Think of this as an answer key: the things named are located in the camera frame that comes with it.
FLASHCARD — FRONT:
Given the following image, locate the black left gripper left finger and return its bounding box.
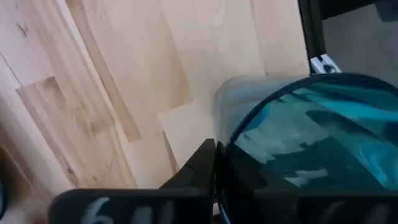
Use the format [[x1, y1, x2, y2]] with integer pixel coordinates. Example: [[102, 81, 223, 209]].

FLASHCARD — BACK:
[[48, 138, 216, 224]]

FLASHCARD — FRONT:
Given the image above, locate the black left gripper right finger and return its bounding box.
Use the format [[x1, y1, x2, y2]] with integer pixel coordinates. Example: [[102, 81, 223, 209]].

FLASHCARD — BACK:
[[216, 141, 398, 224]]

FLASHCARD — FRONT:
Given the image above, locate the teal translucent plastic cup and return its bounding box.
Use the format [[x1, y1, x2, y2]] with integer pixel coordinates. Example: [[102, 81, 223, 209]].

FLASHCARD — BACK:
[[213, 73, 398, 224]]

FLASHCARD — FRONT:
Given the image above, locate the silver metal bracket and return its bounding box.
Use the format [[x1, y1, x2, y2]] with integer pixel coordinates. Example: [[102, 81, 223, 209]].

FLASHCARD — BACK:
[[310, 54, 342, 75]]

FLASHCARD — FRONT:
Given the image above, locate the black aluminium table frame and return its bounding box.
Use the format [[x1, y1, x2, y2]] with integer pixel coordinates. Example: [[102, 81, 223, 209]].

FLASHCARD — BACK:
[[297, 0, 398, 75]]

